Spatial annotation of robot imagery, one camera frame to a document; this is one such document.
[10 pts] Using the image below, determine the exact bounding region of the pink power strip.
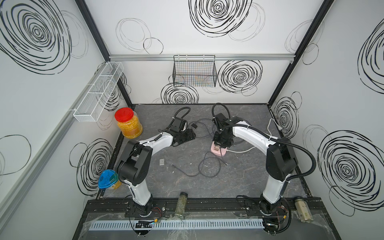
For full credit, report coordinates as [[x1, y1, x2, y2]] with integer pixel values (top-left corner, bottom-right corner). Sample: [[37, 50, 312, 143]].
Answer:
[[211, 142, 227, 157]]

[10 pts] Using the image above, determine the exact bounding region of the black wire basket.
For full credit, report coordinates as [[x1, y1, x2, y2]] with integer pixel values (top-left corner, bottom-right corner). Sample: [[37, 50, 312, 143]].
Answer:
[[172, 60, 218, 88]]

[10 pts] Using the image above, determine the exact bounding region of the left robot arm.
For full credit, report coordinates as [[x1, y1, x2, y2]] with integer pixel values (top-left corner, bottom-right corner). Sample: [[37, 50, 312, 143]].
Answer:
[[116, 107, 196, 217]]

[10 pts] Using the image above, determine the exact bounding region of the white power strip cord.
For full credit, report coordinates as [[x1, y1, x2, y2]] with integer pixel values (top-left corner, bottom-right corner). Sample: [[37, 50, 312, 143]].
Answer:
[[226, 117, 284, 154]]

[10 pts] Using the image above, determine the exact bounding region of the white slotted cable duct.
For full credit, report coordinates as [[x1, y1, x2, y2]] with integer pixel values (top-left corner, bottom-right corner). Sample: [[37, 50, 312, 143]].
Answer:
[[89, 219, 265, 231]]

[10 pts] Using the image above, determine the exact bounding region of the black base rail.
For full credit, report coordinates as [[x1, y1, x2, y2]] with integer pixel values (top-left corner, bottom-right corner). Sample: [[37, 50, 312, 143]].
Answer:
[[86, 196, 325, 218]]

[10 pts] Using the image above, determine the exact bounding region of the red lid corn jar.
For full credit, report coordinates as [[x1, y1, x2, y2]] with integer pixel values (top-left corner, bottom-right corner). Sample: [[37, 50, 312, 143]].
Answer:
[[115, 107, 143, 139]]

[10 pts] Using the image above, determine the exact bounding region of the aluminium wall rail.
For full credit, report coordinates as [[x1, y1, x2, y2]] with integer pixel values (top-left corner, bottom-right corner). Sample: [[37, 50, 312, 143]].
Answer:
[[1, 63, 103, 226], [110, 54, 295, 62]]

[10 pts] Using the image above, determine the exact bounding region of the aluminium wall rail left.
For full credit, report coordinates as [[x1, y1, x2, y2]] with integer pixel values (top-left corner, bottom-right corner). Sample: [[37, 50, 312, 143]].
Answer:
[[1, 63, 103, 226]]

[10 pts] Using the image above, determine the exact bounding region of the beige small bottle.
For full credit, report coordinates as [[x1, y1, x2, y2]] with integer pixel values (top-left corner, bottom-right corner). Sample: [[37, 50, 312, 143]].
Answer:
[[294, 197, 314, 223]]

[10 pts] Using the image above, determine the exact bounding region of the aluminium wall rail back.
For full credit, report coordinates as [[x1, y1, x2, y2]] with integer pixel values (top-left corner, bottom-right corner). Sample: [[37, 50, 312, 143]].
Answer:
[[110, 54, 295, 62]]

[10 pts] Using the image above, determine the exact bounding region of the glass spice bottle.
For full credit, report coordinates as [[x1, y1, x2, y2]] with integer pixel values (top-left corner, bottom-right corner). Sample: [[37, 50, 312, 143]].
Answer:
[[175, 192, 188, 219]]

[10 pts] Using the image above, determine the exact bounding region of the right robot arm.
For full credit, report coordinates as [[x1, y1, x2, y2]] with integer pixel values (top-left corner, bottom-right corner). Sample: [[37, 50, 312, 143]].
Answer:
[[212, 103, 317, 216]]

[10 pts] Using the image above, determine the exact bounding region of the white wire shelf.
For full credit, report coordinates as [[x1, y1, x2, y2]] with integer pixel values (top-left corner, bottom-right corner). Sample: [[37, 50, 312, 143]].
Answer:
[[73, 62, 124, 123]]

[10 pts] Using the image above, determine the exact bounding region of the blue lid jar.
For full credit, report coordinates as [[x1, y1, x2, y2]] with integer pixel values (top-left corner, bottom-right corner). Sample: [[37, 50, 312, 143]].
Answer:
[[98, 169, 122, 190]]

